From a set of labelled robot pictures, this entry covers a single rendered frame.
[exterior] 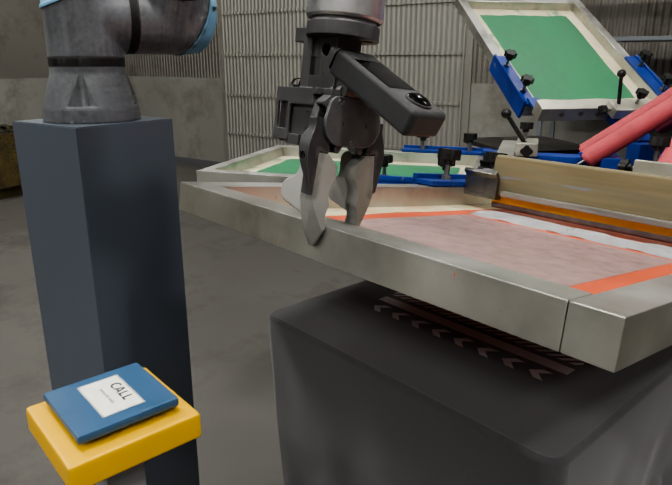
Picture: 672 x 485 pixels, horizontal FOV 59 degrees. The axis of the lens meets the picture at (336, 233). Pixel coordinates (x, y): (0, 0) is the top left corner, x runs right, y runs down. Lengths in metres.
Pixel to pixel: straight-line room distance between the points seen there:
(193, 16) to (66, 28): 0.20
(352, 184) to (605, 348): 0.29
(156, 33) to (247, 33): 6.08
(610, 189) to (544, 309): 0.64
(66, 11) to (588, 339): 0.85
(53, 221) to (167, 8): 0.39
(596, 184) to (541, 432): 0.54
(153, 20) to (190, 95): 6.86
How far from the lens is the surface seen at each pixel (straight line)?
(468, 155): 2.06
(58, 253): 1.08
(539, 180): 1.11
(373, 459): 0.77
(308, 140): 0.55
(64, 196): 1.02
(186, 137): 8.04
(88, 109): 1.01
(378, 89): 0.53
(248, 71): 7.12
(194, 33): 1.07
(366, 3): 0.58
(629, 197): 1.05
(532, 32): 2.74
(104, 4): 1.03
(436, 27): 5.80
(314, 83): 0.61
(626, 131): 1.71
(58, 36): 1.03
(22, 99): 8.07
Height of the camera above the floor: 1.29
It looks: 16 degrees down
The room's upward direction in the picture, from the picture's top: straight up
